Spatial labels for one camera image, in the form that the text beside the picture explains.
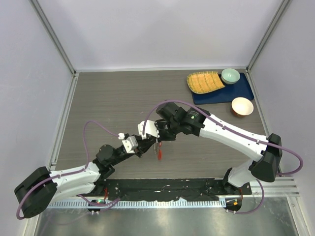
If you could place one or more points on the yellow woven bamboo plate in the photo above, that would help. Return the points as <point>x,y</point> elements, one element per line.
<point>204,82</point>

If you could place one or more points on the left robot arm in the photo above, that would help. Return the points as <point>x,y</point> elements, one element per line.
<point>43,187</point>

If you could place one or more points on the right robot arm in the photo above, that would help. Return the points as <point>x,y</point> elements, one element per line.
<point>263,152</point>

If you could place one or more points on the left aluminium frame post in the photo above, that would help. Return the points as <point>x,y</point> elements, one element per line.
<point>50,31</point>

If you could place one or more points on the light green bowl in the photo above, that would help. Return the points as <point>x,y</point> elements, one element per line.
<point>230,76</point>

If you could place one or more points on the brown white bowl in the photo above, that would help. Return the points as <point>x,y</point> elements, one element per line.
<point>242,107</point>

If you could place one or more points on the dark blue tray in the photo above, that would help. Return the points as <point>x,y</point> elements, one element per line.
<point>227,94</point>

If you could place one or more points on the right aluminium frame post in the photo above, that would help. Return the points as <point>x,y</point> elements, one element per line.
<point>284,5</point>

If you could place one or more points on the aluminium frame post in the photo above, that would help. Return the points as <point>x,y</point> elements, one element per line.
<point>284,5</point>
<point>50,31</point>

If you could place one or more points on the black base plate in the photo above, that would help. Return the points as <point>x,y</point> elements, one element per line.
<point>170,189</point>

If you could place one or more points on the white slotted cable duct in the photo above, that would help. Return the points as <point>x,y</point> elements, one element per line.
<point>181,203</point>

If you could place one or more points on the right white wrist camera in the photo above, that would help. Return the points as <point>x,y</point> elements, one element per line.
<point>148,130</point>

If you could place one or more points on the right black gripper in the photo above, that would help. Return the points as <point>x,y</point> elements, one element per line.
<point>162,138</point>

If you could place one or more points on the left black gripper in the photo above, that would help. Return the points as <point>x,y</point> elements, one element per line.
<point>143,145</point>

